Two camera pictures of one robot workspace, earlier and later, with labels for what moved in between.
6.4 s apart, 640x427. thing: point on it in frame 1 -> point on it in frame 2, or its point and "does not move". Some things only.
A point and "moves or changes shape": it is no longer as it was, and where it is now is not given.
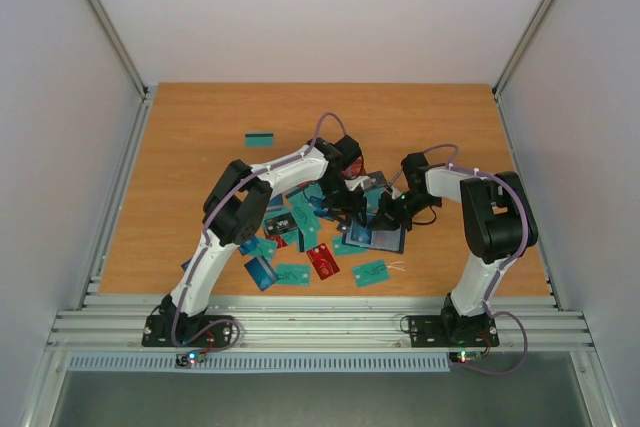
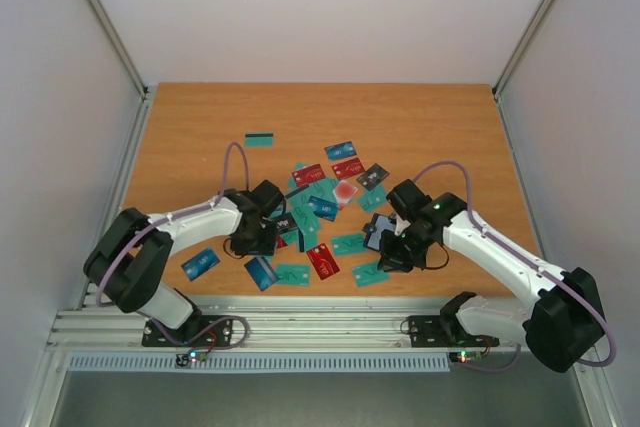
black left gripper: [351, 209] -> [267, 248]
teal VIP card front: [293, 275] does not move
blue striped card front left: [262, 272] does not move
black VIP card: [281, 224] does not move
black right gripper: [391, 209] -> [396, 254]
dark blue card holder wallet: [360, 235] moves or changes shape
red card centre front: [323, 261] does not move
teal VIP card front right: [366, 275] does not move
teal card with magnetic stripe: [258, 139] does not move
